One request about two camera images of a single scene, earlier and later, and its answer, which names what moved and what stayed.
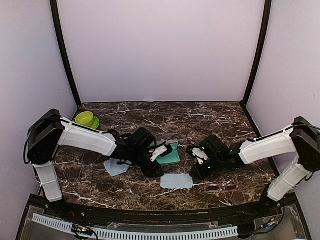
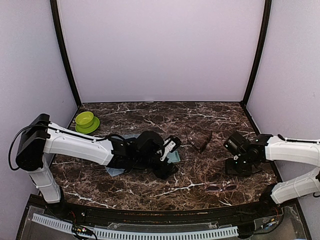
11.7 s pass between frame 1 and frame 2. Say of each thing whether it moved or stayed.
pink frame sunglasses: stayed
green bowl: stayed
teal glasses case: stayed
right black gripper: moved
